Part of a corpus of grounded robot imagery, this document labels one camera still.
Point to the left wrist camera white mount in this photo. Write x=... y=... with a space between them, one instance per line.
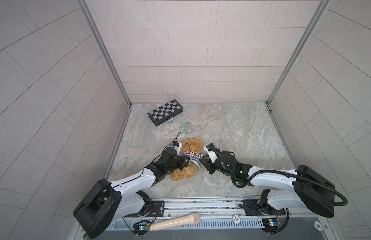
x=177 y=146

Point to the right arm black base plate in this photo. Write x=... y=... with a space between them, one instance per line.
x=252 y=208

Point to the left green circuit board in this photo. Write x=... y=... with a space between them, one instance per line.
x=141 y=228

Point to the folded black chess board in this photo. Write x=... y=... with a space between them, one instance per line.
x=165 y=112

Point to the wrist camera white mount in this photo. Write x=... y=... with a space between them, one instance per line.
x=177 y=146
x=210 y=149

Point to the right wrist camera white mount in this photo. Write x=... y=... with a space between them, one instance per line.
x=210 y=149

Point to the aluminium mounting rail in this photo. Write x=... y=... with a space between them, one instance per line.
x=214 y=212

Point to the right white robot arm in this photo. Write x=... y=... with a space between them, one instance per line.
x=300 y=188

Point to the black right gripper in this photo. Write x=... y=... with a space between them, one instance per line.
x=208 y=164

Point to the beige wooden handle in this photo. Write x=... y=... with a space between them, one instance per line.
x=191 y=219

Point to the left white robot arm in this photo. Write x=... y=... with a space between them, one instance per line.
x=108 y=201

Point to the blue white striped sweater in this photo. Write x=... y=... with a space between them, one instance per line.
x=192 y=157

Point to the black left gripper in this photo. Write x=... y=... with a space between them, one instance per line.
x=181 y=160

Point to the right circuit board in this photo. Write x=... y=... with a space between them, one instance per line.
x=270 y=225

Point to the green brick pattern plastic bag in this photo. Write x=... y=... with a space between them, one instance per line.
x=185 y=128

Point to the brown teddy bear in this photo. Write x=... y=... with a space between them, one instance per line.
x=194 y=145

